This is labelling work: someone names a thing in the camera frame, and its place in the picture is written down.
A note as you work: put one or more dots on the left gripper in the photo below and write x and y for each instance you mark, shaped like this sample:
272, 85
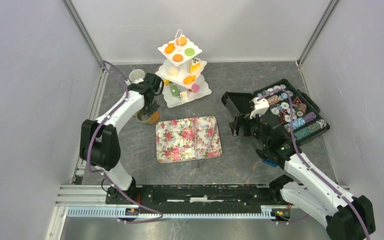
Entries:
152, 109

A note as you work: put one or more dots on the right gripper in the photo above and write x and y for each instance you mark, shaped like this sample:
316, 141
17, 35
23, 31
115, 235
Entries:
240, 120

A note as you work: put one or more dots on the yellow toy cake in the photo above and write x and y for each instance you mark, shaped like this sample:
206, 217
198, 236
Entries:
166, 81

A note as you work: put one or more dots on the white and blue mug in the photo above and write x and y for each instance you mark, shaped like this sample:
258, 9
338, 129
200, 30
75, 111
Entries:
136, 76

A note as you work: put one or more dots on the green toy cake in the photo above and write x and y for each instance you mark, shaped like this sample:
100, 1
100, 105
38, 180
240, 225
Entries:
174, 90

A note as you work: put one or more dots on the cream cupcake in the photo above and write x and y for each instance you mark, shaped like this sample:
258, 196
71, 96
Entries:
173, 71

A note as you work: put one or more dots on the orange round coaster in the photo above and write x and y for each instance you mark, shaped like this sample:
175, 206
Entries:
154, 118

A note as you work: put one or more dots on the olive brown cup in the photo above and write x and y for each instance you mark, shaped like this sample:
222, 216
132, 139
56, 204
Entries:
142, 117

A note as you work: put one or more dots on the pink toy cake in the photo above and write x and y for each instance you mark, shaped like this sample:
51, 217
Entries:
194, 88

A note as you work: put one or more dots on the green macaron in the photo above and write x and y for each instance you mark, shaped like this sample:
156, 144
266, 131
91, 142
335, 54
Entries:
189, 52

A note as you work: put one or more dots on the pink metal tongs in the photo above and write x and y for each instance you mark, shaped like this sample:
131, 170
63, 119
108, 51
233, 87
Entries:
207, 143

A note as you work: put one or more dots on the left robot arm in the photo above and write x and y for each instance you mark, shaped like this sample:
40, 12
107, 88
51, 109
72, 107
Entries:
99, 138

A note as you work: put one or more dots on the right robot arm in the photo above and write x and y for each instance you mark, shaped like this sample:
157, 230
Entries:
343, 215

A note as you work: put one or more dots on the white three-tier dessert stand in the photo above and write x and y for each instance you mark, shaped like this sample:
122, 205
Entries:
184, 71

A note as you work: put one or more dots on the orange blue chip stack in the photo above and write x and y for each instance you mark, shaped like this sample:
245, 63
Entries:
274, 99

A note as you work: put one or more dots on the black poker chip case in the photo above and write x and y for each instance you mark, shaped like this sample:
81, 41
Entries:
274, 114

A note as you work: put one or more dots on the blue toy brick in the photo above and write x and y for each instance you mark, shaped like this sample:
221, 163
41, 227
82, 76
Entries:
269, 162

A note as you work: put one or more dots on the light blue chip stack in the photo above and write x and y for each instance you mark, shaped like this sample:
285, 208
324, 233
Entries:
295, 124

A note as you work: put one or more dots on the brown 100 chip stack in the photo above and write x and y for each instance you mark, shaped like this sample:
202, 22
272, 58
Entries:
301, 110

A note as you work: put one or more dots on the floral rectangular tray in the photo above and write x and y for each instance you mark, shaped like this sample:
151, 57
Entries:
175, 140

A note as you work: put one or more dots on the purple chip stack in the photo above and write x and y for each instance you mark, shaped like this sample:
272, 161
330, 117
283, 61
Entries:
309, 117

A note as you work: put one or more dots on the green blue chip stack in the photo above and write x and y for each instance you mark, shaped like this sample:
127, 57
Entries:
310, 129

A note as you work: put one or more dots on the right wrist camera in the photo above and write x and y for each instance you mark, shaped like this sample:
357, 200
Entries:
260, 106

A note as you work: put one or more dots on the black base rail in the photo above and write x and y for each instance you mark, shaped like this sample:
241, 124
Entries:
196, 199

